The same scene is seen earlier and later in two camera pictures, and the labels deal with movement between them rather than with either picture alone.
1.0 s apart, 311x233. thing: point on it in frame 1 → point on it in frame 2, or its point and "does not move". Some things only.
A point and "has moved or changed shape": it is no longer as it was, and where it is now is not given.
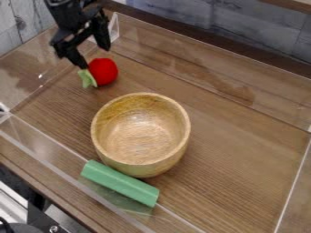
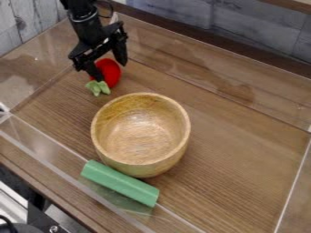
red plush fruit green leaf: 100,73 has moved or changed shape
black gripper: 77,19 → 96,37
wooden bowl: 140,132 does not move
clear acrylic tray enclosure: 241,179 does not move
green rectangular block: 122,183 does not move
